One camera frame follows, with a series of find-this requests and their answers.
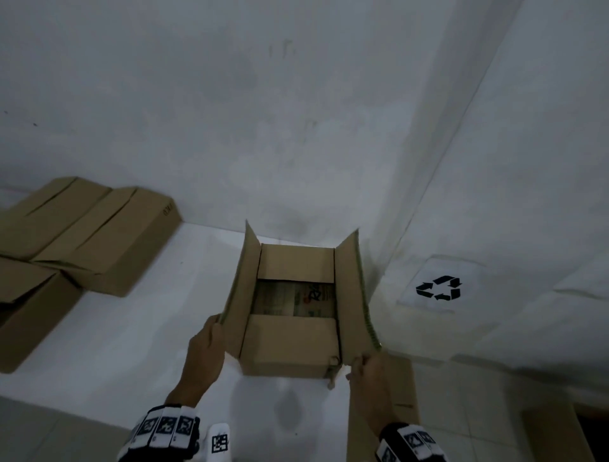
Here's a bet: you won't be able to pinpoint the open brown carton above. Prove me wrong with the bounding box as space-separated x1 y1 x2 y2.
521 403 609 462

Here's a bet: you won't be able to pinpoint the green-lined brown cardboard box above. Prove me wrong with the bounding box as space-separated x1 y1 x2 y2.
346 354 421 462
219 220 383 391

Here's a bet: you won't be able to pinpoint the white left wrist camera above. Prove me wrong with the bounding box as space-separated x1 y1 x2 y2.
205 423 232 462

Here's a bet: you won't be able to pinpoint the person's right hand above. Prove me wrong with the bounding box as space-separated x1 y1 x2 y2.
346 353 399 438

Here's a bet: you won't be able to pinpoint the black right wristband white markers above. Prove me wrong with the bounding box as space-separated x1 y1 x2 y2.
376 422 450 462

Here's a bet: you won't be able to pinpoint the white recycling sign paper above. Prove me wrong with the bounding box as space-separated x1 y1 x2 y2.
397 256 487 315

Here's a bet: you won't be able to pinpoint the white table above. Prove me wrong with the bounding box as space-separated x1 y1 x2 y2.
0 188 377 462

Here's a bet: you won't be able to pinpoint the person's left hand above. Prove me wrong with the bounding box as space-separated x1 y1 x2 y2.
165 313 227 409

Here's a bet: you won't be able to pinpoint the row of brown cardboard boxes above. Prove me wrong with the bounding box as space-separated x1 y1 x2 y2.
0 176 183 374

